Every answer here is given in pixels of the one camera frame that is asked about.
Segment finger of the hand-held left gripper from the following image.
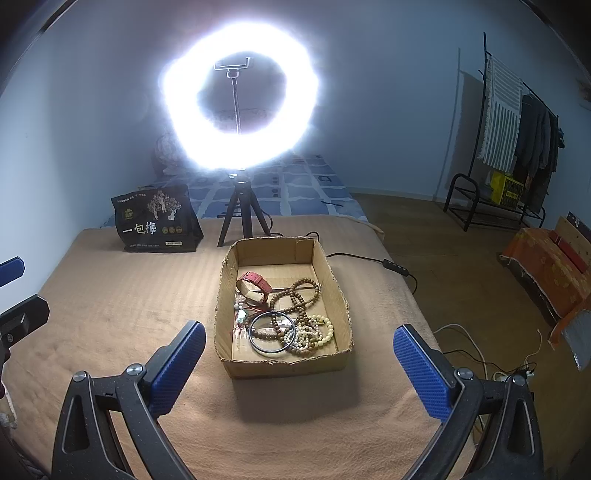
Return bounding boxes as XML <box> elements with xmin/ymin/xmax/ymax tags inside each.
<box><xmin>0</xmin><ymin>295</ymin><xmax>50</xmax><ymax>398</ymax></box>
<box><xmin>0</xmin><ymin>257</ymin><xmax>25</xmax><ymax>288</ymax></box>

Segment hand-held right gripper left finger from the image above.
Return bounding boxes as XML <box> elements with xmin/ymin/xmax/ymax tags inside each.
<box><xmin>51</xmin><ymin>320</ymin><xmax>207</xmax><ymax>480</ymax></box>

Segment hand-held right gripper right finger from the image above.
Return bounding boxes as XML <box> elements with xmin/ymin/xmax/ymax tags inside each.
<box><xmin>392</xmin><ymin>324</ymin><xmax>546</xmax><ymax>480</ymax></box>

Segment blue bangle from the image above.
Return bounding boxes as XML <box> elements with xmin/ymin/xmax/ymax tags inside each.
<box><xmin>248</xmin><ymin>311</ymin><xmax>296</xmax><ymax>355</ymax></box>

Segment white pearl necklace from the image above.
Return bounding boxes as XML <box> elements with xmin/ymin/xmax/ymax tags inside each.
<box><xmin>233</xmin><ymin>295</ymin><xmax>253</xmax><ymax>325</ymax></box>

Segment cream bead bracelet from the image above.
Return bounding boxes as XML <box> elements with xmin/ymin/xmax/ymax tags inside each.
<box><xmin>281</xmin><ymin>314</ymin><xmax>334</xmax><ymax>357</ymax></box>

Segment red strap wristwatch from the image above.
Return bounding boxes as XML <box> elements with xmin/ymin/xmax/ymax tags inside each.
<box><xmin>235</xmin><ymin>271</ymin><xmax>271</xmax><ymax>309</ymax></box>

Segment cardboard box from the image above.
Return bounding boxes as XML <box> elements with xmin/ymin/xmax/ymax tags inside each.
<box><xmin>215</xmin><ymin>236</ymin><xmax>355</xmax><ymax>380</ymax></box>

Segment brown wooden bead necklace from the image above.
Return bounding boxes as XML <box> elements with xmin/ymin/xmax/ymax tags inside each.
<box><xmin>269</xmin><ymin>276</ymin><xmax>322</xmax><ymax>325</ymax></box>

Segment power strip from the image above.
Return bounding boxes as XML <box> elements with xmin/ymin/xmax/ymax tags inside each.
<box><xmin>491</xmin><ymin>368</ymin><xmax>537</xmax><ymax>385</ymax></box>

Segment black snack bag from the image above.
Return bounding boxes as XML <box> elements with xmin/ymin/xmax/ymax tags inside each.
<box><xmin>111</xmin><ymin>185</ymin><xmax>204</xmax><ymax>254</ymax></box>

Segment orange covered bench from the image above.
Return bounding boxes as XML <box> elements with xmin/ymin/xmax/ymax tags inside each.
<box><xmin>499</xmin><ymin>227</ymin><xmax>591</xmax><ymax>346</ymax></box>

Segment grey cloth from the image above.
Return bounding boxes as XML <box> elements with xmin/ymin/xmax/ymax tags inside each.
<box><xmin>549</xmin><ymin>308</ymin><xmax>591</xmax><ymax>371</ymax></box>

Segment black tripod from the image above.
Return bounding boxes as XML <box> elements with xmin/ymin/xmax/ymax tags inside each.
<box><xmin>217</xmin><ymin>171</ymin><xmax>271</xmax><ymax>248</ymax></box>

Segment black clothes rack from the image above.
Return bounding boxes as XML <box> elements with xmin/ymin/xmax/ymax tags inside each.
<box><xmin>443</xmin><ymin>32</ymin><xmax>568</xmax><ymax>232</ymax></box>

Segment red box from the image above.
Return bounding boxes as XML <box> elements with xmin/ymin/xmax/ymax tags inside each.
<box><xmin>549</xmin><ymin>231</ymin><xmax>583</xmax><ymax>267</ymax></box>

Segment yellow box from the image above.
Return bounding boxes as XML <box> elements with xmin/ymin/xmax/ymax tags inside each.
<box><xmin>489</xmin><ymin>171</ymin><xmax>526</xmax><ymax>205</ymax></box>

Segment wooden board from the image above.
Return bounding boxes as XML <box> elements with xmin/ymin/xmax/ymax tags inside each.
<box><xmin>554</xmin><ymin>213</ymin><xmax>591</xmax><ymax>274</ymax></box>

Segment blue patterned bedsheet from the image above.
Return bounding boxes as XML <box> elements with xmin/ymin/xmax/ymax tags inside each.
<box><xmin>99</xmin><ymin>152</ymin><xmax>371</xmax><ymax>230</ymax></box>

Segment dark hanging clothes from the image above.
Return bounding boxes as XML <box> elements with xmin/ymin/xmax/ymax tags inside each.
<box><xmin>514</xmin><ymin>95</ymin><xmax>567</xmax><ymax>214</ymax></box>

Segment striped cloth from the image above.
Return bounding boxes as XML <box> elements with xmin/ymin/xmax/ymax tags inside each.
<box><xmin>479</xmin><ymin>55</ymin><xmax>525</xmax><ymax>172</ymax></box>

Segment phone holder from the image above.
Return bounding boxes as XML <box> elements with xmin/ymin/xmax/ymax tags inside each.
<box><xmin>213</xmin><ymin>56</ymin><xmax>256</xmax><ymax>136</ymax></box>

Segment white cable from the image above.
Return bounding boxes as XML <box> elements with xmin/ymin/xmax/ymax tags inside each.
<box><xmin>433</xmin><ymin>323</ymin><xmax>486</xmax><ymax>366</ymax></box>

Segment black cable with switch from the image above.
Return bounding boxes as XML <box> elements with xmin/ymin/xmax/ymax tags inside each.
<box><xmin>270</xmin><ymin>231</ymin><xmax>419</xmax><ymax>295</ymax></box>

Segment ring light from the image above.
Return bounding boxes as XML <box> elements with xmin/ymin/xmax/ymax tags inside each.
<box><xmin>159</xmin><ymin>11</ymin><xmax>322</xmax><ymax>172</ymax></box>

